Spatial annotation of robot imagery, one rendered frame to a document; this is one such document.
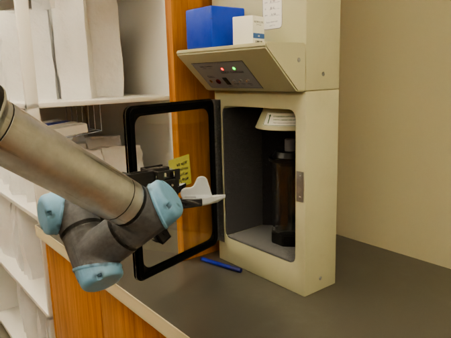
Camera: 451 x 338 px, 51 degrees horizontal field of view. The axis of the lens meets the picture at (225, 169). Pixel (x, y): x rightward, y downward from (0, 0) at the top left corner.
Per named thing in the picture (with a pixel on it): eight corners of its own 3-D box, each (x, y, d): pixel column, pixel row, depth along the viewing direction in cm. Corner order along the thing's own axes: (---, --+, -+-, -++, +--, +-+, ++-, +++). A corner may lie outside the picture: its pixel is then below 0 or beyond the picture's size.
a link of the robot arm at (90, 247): (121, 259, 75) (97, 202, 79) (70, 296, 77) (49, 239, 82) (149, 262, 82) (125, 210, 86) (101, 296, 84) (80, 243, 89)
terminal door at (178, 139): (218, 243, 131) (213, 98, 123) (136, 284, 107) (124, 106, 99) (215, 243, 132) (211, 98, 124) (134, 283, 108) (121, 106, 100)
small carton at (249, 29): (245, 46, 107) (244, 19, 106) (264, 45, 104) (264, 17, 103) (233, 45, 103) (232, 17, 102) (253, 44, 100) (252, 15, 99)
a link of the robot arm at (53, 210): (45, 248, 84) (31, 209, 87) (104, 235, 90) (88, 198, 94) (53, 224, 78) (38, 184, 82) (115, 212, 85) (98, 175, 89)
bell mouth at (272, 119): (289, 121, 131) (289, 101, 130) (341, 126, 117) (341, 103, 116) (240, 127, 120) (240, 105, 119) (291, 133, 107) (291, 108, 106)
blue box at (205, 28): (219, 49, 119) (218, 13, 118) (245, 47, 112) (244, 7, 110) (186, 49, 113) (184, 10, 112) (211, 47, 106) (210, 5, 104)
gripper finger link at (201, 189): (225, 176, 95) (179, 178, 95) (226, 205, 96) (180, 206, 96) (225, 173, 98) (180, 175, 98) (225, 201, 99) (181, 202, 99)
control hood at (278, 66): (213, 90, 125) (212, 50, 123) (306, 91, 100) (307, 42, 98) (176, 92, 118) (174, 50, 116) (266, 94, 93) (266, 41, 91)
